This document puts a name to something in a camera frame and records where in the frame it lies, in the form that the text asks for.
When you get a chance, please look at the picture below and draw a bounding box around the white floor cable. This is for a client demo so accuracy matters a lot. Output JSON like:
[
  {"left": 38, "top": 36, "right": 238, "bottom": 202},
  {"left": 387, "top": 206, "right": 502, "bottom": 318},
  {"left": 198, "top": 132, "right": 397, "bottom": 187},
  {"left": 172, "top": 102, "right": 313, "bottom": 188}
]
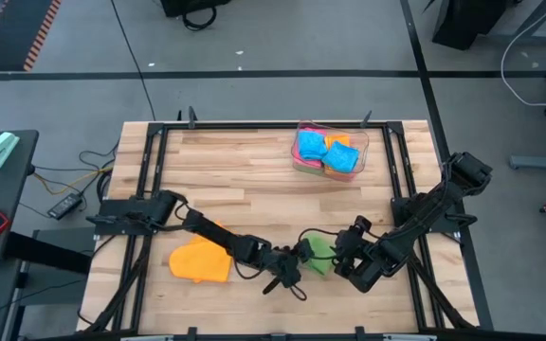
[{"left": 499, "top": 0, "right": 546, "bottom": 108}]

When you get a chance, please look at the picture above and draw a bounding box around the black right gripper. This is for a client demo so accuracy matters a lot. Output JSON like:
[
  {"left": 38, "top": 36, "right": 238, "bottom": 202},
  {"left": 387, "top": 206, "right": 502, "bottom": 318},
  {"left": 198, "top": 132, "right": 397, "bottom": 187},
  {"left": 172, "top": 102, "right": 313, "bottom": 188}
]
[{"left": 333, "top": 215, "right": 391, "bottom": 294}]

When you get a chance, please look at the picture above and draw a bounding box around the black cabinet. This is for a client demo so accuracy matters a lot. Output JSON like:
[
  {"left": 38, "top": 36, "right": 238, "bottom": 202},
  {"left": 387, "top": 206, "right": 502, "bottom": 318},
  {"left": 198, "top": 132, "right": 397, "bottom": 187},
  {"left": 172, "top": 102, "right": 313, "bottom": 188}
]
[{"left": 431, "top": 0, "right": 509, "bottom": 52}]

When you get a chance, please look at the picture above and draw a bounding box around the black equipment box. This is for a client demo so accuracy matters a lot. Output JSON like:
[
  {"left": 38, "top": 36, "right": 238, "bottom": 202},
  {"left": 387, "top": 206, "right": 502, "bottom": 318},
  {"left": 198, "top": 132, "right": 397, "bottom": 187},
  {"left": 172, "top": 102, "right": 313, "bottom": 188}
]
[{"left": 160, "top": 0, "right": 232, "bottom": 19}]

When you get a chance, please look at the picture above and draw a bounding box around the black mat with orange stripes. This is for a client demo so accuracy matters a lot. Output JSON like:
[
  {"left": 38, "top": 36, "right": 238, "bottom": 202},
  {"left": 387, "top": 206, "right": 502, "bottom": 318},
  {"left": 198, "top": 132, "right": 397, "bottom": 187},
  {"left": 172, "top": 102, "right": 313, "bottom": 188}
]
[{"left": 0, "top": 0, "right": 64, "bottom": 72}]

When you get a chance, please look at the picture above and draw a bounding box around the gray desk foot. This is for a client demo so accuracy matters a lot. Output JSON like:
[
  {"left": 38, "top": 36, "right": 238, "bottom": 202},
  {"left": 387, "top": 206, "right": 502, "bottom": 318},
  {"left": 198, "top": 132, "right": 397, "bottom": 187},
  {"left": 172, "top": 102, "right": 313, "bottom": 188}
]
[{"left": 508, "top": 153, "right": 546, "bottom": 171}]

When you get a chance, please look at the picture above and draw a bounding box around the coiled black cable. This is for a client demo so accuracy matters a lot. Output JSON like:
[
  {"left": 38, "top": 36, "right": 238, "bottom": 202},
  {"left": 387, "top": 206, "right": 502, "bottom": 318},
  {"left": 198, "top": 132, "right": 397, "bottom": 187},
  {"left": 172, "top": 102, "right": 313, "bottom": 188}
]
[{"left": 181, "top": 5, "right": 218, "bottom": 32}]

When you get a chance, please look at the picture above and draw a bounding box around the yellow cable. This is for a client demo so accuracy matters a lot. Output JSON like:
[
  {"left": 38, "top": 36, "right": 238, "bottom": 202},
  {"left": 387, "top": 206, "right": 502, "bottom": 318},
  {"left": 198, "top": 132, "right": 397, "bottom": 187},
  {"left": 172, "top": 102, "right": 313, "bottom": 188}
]
[{"left": 33, "top": 165, "right": 116, "bottom": 196}]

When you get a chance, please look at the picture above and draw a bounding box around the gray desk leg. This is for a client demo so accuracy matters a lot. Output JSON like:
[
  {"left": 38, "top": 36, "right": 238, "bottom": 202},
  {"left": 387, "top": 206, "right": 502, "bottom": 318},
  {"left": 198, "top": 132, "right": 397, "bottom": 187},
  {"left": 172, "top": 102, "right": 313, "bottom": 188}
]
[{"left": 485, "top": 0, "right": 546, "bottom": 47}]

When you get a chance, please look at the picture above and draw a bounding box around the blue microfiber towel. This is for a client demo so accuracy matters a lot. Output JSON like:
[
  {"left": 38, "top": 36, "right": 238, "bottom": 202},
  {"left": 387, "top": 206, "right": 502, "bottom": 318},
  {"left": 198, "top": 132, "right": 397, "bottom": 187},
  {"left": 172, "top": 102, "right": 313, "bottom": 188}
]
[
  {"left": 298, "top": 131, "right": 329, "bottom": 161},
  {"left": 321, "top": 140, "right": 361, "bottom": 174}
]

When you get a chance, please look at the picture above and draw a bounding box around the clear plastic bin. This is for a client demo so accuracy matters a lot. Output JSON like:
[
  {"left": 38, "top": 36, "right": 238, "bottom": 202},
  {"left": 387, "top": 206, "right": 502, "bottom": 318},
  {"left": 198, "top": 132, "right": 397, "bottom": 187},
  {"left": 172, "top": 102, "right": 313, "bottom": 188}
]
[{"left": 290, "top": 120, "right": 371, "bottom": 183}]

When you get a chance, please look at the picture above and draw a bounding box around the orange microfiber towel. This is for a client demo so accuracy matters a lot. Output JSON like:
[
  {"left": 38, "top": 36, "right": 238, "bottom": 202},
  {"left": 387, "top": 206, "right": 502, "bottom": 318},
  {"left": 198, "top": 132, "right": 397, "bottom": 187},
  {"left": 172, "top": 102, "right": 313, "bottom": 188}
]
[
  {"left": 168, "top": 221, "right": 234, "bottom": 284},
  {"left": 323, "top": 134, "right": 353, "bottom": 180}
]

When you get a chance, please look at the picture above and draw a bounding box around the thin black floor cable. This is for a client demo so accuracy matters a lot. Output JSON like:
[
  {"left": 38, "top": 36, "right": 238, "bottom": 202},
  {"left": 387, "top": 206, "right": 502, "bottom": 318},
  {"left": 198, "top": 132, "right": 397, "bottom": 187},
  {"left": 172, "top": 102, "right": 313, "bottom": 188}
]
[{"left": 110, "top": 0, "right": 156, "bottom": 122}]

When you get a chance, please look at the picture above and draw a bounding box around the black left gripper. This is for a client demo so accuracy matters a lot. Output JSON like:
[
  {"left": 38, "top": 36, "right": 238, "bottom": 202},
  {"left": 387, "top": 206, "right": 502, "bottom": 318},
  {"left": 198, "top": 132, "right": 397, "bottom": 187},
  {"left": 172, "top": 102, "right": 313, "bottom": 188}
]
[{"left": 253, "top": 238, "right": 316, "bottom": 296}]

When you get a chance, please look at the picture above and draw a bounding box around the black power adapter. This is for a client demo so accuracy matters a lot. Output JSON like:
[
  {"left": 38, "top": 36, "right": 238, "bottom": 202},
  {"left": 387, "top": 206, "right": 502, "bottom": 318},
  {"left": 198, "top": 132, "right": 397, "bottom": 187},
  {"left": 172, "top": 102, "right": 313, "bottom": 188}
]
[{"left": 47, "top": 192, "right": 83, "bottom": 221}]

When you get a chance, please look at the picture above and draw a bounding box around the black side desk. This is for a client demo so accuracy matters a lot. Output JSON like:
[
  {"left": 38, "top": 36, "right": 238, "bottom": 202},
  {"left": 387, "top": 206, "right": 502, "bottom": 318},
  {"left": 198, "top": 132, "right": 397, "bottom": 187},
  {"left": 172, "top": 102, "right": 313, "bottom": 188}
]
[{"left": 0, "top": 129, "right": 41, "bottom": 269}]

